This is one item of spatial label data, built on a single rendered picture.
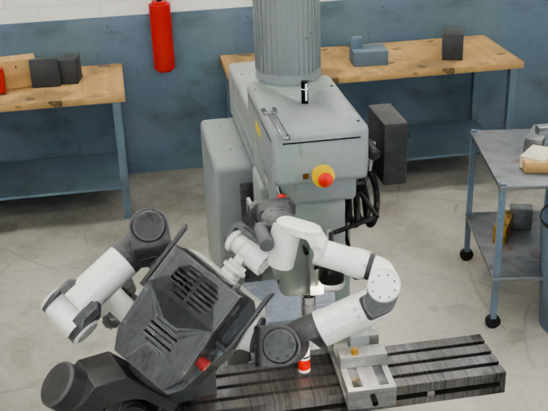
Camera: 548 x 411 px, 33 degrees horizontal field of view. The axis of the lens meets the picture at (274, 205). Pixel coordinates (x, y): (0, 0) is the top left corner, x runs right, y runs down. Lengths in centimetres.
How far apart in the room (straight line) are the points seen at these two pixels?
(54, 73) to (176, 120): 111
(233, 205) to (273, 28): 68
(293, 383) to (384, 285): 92
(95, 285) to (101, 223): 413
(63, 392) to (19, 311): 332
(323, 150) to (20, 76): 418
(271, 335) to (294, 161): 50
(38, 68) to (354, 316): 446
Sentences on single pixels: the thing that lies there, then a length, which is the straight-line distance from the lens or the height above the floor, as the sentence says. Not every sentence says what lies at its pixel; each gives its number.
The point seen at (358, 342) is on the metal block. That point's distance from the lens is 301.
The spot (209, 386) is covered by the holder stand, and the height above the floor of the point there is 100.
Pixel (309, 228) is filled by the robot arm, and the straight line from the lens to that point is 223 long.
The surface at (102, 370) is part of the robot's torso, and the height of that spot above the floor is 146.
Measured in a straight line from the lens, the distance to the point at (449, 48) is 664.
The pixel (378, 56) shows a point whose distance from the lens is 650.
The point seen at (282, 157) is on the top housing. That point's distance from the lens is 245.
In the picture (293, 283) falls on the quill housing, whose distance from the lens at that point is 277.
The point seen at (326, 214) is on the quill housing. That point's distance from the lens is 269.
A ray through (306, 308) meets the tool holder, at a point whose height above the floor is 123.
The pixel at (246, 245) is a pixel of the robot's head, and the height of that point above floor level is 167.
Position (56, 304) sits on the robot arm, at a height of 157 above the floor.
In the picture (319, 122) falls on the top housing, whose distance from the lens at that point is 248.
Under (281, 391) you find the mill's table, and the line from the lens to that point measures 301.
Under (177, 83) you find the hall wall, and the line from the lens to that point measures 697.
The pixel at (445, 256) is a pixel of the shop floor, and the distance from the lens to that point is 586.
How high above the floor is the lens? 274
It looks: 25 degrees down
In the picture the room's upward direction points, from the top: 2 degrees counter-clockwise
